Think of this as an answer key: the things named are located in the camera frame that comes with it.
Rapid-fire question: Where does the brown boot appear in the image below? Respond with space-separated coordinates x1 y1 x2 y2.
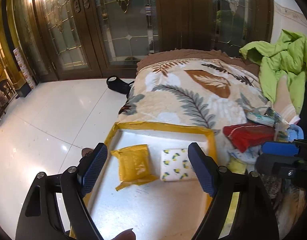
81 148 93 157

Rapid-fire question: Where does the blue knotted towel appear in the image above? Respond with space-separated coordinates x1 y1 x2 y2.
287 124 304 141

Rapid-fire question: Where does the black shoe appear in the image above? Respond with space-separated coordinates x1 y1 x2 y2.
106 75 134 96

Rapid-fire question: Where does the green quilted jacket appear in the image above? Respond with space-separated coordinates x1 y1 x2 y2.
239 29 307 114

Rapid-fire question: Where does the yellow snack packet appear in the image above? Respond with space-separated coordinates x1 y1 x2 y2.
111 144 158 191

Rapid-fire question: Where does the left hand thumb tip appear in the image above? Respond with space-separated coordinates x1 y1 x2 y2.
112 229 136 240

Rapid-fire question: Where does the white blue wrapper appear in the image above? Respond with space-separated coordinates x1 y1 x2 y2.
227 145 261 165

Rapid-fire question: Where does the yellow-taped white foam box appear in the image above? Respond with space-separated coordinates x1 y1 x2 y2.
68 121 240 240

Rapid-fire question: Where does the leaf-pattern fleece blanket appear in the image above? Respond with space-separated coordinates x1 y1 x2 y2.
118 49 271 165

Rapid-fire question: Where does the beige striped sock foot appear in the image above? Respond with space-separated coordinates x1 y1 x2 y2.
273 75 300 125

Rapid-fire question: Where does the lemon-print tissue pack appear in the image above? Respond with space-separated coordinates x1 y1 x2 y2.
160 148 197 181

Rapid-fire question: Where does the bag of coloured sticks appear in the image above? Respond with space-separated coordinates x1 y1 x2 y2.
265 107 290 142

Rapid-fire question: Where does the teal cartoon tissue pack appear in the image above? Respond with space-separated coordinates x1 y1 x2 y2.
246 112 275 127

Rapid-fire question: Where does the yellow fluffy towel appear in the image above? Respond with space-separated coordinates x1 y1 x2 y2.
227 157 247 174

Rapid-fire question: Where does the brown speckled knit scarf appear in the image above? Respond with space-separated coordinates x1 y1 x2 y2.
261 174 282 199

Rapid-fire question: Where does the red foil snack bag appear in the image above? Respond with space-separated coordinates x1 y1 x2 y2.
223 123 275 152

